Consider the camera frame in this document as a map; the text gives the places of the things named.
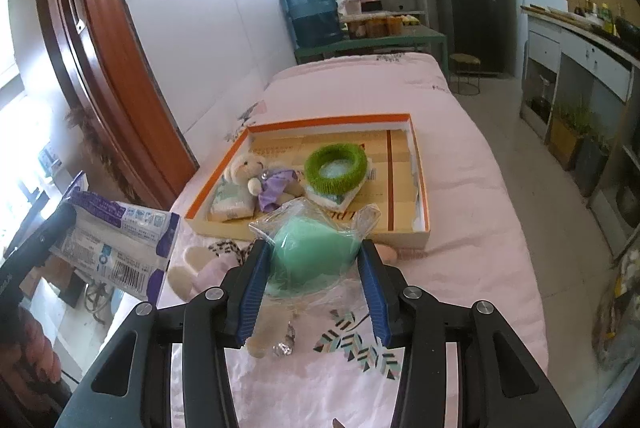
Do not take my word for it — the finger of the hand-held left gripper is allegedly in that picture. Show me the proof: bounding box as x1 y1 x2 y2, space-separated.
2 203 77 274

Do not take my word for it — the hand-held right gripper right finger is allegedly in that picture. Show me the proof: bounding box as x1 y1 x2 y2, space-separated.
357 239 576 428

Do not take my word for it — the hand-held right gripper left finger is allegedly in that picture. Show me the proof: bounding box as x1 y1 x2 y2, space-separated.
59 239 271 428

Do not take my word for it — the pink bow plush toy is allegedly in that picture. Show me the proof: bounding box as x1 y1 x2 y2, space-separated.
192 253 241 294

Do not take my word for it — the pink makeup sponge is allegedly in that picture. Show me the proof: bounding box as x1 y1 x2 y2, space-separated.
375 243 401 265

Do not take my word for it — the leopard print scrunchie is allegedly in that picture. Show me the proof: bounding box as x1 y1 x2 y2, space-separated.
207 241 253 266

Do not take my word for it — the cream fluffy hair tie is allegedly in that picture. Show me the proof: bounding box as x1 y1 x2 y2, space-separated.
167 245 201 301

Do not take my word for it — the green sponge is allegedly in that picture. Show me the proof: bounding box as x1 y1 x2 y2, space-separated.
248 197 382 304

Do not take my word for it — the purple wipes packet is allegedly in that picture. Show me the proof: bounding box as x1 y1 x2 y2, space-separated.
50 172 181 301

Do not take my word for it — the green tissue pack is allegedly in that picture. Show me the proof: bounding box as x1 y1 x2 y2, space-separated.
207 183 256 223

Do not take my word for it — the white packet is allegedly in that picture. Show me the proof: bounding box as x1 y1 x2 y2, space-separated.
306 168 378 212

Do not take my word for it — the orange-rimmed cardboard box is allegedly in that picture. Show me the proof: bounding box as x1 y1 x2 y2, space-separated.
184 112 432 249

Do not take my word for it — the cream teddy bear plush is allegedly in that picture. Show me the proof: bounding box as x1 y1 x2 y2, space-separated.
222 153 301 212

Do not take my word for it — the green knitted ring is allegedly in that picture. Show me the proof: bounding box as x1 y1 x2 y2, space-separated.
304 144 368 196

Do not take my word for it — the person's left hand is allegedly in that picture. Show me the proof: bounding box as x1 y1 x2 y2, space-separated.
22 319 62 384

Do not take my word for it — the small silver foil piece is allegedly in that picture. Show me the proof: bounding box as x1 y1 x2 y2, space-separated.
272 328 297 359

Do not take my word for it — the dried brown plant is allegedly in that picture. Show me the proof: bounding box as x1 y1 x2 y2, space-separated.
67 106 136 204

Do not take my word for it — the brown wooden door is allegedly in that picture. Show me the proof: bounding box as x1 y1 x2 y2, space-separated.
32 0 201 214

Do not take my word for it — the metal door strike plate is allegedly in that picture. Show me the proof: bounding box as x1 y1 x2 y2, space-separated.
66 0 86 32

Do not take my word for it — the yellow planter box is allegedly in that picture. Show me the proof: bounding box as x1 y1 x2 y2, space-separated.
549 106 591 171

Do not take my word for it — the green low table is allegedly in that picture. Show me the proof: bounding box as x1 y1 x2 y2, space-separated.
294 26 448 65

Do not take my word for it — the round stool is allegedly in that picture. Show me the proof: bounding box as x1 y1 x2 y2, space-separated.
449 53 482 95

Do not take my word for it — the white plastic bag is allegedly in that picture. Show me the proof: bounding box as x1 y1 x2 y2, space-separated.
595 248 640 369

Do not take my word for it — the grey planter box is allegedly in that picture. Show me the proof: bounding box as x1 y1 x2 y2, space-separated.
575 135 608 196

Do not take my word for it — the row of food jars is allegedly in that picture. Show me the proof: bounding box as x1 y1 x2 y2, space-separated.
345 13 421 40

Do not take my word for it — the blue water jug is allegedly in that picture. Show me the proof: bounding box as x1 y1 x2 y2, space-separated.
280 0 343 49

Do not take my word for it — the grey kitchen counter cabinet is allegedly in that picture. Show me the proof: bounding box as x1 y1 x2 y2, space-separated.
520 6 640 254

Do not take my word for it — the black wok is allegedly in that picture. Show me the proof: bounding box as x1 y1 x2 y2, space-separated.
615 16 640 44

